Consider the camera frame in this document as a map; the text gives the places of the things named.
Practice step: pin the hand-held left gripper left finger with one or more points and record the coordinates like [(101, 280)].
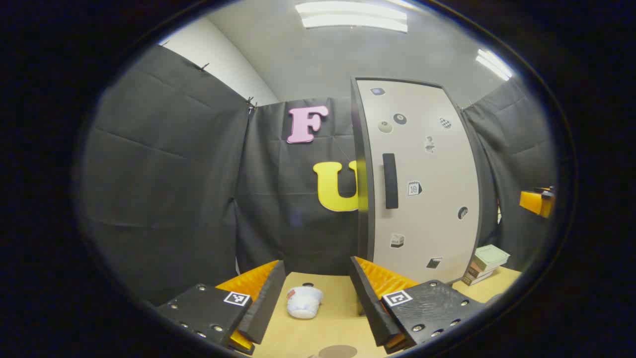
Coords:
[(266, 306)]

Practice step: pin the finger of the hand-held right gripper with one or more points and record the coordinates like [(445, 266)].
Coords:
[(532, 201)]

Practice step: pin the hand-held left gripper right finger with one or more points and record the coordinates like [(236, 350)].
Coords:
[(370, 303)]

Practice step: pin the beige cabinet door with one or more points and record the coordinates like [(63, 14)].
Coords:
[(427, 223)]

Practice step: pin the dark grey cabinet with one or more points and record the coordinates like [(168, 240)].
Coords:
[(361, 149)]

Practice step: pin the white crumpled cloth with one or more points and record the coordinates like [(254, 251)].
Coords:
[(304, 302)]

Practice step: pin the pale green book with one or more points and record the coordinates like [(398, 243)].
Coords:
[(491, 256)]

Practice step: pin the small ceiling lamp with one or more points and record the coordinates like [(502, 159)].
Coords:
[(493, 63)]

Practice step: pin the black backdrop cloth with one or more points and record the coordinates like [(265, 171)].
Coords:
[(164, 174)]

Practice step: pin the large ceiling lamp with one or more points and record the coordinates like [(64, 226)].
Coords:
[(353, 16)]

